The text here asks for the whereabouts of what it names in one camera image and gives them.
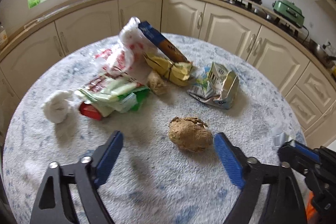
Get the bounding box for crushed milk carton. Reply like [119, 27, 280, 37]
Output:
[187, 62, 239, 110]

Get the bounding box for yellow crumpled wrapper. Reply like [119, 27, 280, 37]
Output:
[143, 53, 193, 87]

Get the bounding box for cream kitchen base cabinets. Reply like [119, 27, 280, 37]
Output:
[1, 0, 335, 147]

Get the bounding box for orange trash bag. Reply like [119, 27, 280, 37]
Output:
[306, 192, 316, 223]

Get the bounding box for blue and orange snack box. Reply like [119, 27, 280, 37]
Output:
[138, 21, 189, 63]

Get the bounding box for black gas stove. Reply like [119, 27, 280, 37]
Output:
[224, 0, 302, 37]

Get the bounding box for small brown paper lump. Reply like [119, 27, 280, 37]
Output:
[147, 71, 167, 96]

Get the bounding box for green electric cooking pot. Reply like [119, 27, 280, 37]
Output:
[272, 0, 305, 28]

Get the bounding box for brown paper ball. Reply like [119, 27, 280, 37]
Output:
[168, 117, 213, 152]

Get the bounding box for white tissue ball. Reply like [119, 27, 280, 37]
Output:
[42, 90, 73, 124]

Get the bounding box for green white snack packet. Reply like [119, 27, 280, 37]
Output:
[75, 80, 150, 117]

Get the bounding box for steel pan black handle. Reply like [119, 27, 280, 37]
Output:
[309, 40, 336, 61]

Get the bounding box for jar with yellow label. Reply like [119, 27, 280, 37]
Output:
[0, 22, 8, 50]

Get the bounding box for red small packet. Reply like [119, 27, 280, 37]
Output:
[79, 102, 103, 121]

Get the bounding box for white plastic bag red print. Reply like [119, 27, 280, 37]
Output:
[91, 16, 157, 76]

